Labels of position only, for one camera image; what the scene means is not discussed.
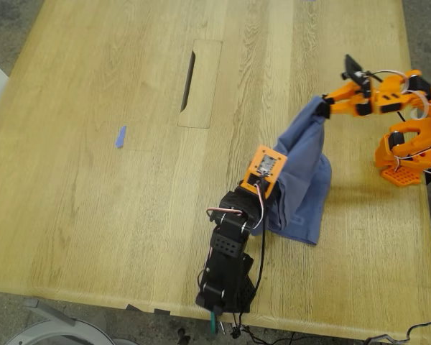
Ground blue T-shirt with print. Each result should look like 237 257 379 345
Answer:
264 93 333 247

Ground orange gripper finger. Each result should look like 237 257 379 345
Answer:
322 81 368 105
318 101 370 119

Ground grey cable on floor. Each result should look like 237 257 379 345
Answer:
364 321 431 345

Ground black cables under table edge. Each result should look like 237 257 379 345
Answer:
231 321 299 345

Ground black camera cable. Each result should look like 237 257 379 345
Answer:
253 181 270 290

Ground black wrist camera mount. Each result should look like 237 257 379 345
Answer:
341 54 374 98

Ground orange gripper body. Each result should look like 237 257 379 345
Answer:
366 73 409 116

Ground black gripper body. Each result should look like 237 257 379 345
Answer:
218 183 270 234

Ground grey chair base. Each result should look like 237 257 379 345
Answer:
5 298 137 345

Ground blue tape piece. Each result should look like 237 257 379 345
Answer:
114 125 127 149

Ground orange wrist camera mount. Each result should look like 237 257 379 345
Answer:
243 144 288 198

